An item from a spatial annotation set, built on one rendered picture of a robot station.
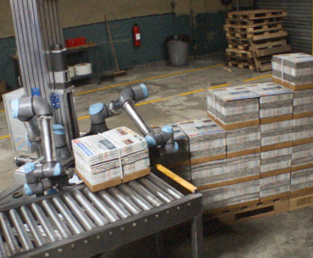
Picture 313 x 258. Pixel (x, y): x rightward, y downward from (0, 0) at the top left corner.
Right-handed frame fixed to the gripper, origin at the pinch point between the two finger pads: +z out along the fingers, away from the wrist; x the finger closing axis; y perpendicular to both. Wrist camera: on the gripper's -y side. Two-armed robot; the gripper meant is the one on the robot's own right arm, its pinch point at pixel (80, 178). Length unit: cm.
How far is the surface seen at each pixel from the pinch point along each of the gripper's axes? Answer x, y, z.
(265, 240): -35, -80, 124
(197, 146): 8, -6, 93
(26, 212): -22.9, -0.3, -39.9
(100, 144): -12.3, 23.1, 12.0
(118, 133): -4.2, 23.8, 27.6
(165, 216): -63, -5, 24
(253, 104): -5, 20, 136
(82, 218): -45.4, -0.6, -14.9
